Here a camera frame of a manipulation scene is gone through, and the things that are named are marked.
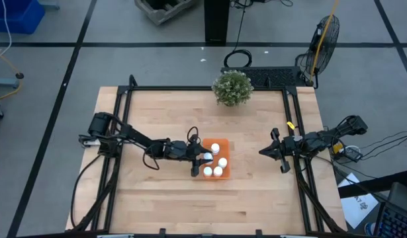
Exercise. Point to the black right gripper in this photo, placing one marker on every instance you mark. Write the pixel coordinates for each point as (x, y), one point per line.
(288, 145)

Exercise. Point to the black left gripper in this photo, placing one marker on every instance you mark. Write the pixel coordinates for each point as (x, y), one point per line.
(181, 150)

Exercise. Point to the white pill bottle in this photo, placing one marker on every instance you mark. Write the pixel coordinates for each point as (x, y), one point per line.
(207, 171)
(217, 171)
(215, 147)
(208, 156)
(222, 162)

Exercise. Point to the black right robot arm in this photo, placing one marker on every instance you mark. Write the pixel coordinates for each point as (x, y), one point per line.
(317, 140)

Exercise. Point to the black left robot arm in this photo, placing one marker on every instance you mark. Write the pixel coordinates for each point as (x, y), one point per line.
(137, 135)

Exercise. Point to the orange plastic basket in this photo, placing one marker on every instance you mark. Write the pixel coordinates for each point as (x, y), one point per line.
(225, 145)

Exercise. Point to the yellow tag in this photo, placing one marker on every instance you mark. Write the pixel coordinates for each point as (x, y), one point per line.
(290, 125)

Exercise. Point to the green potted plant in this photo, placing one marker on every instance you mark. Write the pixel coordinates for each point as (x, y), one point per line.
(233, 88)

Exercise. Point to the black perforated panel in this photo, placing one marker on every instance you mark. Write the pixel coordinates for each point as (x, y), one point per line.
(276, 76)

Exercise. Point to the black power adapter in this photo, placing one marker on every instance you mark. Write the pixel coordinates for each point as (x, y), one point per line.
(353, 154)

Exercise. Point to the black table clamp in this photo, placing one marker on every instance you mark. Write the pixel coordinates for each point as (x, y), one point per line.
(258, 232)
(162, 231)

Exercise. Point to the white paper sheet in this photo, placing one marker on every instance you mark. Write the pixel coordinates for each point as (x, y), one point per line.
(358, 208)

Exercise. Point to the black bar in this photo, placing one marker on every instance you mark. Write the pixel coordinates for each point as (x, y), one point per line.
(372, 185)

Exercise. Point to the blue round cup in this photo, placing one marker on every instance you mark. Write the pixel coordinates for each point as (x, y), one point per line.
(371, 228)

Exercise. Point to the black floor fan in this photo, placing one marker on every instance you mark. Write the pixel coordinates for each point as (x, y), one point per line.
(332, 33)

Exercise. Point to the black column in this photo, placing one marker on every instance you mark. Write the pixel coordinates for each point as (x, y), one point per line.
(217, 20)

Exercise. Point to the black backlit keyboard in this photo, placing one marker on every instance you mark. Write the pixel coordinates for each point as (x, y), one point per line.
(395, 224)

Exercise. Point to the grey pallet box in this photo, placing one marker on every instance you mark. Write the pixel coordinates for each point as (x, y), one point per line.
(160, 16)

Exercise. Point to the black round caster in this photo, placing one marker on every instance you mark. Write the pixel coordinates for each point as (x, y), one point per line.
(20, 75)

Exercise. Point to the grey stand base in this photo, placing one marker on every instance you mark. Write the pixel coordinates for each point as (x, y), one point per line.
(4, 82)

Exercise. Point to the grey stand foot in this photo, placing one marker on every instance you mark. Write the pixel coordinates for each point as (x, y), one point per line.
(49, 5)

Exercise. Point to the blue plastic bin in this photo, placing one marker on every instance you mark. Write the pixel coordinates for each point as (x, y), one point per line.
(18, 16)

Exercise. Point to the black metal table frame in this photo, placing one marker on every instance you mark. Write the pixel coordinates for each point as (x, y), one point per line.
(190, 88)

